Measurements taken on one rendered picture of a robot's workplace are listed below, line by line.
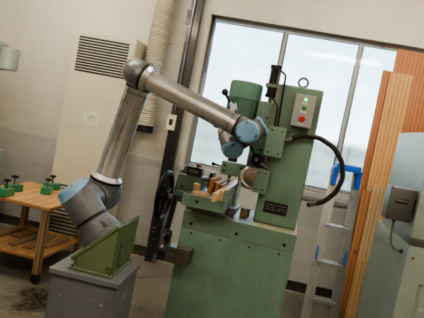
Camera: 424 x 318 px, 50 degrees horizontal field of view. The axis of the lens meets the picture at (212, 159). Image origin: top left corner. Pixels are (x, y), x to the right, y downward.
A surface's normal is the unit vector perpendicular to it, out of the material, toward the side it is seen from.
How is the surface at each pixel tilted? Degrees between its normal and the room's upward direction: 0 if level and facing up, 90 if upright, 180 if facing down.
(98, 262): 90
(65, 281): 90
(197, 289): 90
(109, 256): 90
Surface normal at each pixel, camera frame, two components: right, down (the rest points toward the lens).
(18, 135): -0.14, 0.05
